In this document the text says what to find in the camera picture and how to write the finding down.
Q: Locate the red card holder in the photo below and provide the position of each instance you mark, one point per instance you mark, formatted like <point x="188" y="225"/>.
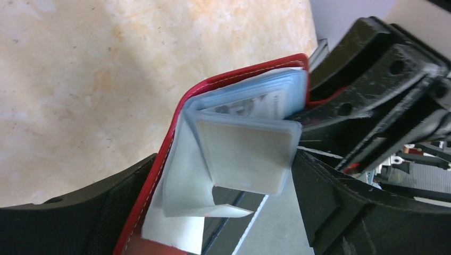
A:
<point x="169" y="214"/>

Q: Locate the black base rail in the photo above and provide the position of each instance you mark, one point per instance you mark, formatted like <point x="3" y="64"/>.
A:
<point x="222" y="235"/>

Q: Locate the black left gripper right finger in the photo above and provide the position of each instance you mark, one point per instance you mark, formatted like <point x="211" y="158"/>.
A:
<point x="343" y="215"/>

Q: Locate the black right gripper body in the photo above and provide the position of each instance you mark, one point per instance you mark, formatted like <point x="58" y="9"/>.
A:
<point x="403" y="97"/>

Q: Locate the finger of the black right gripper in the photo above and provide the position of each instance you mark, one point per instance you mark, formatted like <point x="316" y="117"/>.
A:
<point x="358" y="50"/>

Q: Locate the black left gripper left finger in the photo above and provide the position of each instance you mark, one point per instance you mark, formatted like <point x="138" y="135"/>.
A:
<point x="85" y="221"/>

